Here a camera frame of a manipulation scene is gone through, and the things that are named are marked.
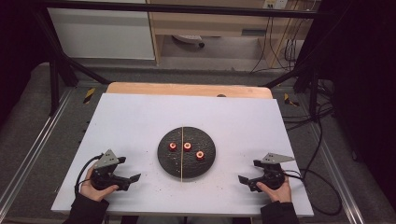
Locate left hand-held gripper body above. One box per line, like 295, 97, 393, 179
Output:
90, 148, 131, 191

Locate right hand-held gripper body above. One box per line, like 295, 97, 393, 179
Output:
249, 152, 296, 190

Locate thin wooden skewer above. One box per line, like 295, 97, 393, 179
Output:
179, 125, 184, 183

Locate round black textured plate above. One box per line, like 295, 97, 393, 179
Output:
157, 125, 217, 180

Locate person's right hand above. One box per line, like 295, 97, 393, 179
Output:
256, 176, 293, 204

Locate person's left hand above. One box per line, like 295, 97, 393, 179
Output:
78, 165, 120, 203

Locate wooden table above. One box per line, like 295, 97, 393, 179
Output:
105, 81, 274, 100

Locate white cabinet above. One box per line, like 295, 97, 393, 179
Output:
46, 0, 156, 61

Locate white chair base with caster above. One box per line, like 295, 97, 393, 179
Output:
172, 34, 206, 49

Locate light wooden desk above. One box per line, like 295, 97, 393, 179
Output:
145, 0, 316, 67

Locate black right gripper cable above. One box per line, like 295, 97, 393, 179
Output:
282, 168, 344, 217

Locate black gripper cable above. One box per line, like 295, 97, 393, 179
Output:
74, 153, 105, 198
282, 168, 344, 217

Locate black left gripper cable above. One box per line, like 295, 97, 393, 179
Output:
74, 153, 105, 198

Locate aluminium floor rail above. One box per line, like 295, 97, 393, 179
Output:
0, 88, 75, 213
306, 122, 366, 224

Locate black floor cables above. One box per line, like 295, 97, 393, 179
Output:
280, 77, 336, 172

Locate hanging black cables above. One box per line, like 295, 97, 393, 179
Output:
249, 13, 302, 75

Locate white wall socket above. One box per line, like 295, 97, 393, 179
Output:
262, 0, 289, 10

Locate black metal frame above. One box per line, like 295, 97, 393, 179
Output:
30, 0, 326, 117

